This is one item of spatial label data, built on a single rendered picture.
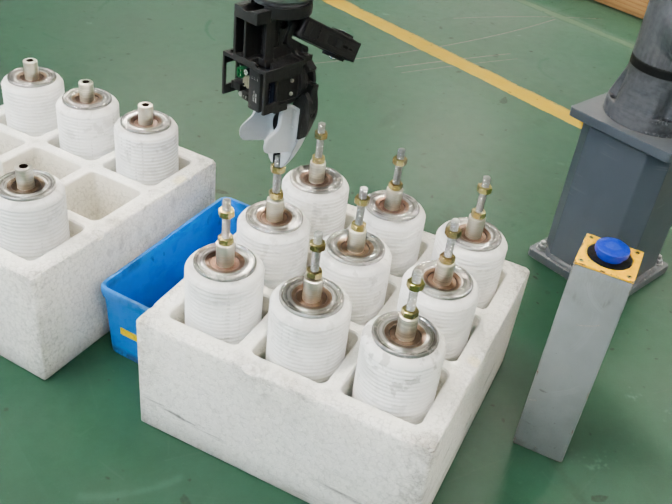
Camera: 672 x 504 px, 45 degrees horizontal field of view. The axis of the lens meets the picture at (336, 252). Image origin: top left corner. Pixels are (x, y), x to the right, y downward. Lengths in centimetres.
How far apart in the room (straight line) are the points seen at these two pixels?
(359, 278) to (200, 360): 22
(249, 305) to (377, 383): 19
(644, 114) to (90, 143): 86
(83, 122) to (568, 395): 81
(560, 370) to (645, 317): 44
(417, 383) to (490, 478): 27
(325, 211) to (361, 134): 72
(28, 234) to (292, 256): 34
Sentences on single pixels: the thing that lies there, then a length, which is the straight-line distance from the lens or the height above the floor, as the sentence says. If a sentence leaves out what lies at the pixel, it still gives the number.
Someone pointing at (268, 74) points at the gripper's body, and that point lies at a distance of 90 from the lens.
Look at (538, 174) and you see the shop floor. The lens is 182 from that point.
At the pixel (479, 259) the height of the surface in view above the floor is 24.
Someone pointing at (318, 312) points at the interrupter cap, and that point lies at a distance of 92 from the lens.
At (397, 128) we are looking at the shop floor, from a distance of 189.
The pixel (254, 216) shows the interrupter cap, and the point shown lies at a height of 25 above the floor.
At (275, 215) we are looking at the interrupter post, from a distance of 106.
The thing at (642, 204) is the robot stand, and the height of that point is 19.
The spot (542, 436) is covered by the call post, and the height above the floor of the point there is 3.
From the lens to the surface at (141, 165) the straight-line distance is 127.
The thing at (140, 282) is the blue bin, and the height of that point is 8.
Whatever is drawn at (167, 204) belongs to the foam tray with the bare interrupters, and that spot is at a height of 16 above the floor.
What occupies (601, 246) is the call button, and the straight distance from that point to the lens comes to 100.
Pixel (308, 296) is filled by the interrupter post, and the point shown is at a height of 26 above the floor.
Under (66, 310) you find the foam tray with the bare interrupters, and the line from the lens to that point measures 118.
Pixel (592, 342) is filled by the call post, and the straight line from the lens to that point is 104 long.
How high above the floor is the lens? 85
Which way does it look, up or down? 36 degrees down
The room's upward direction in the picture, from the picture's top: 7 degrees clockwise
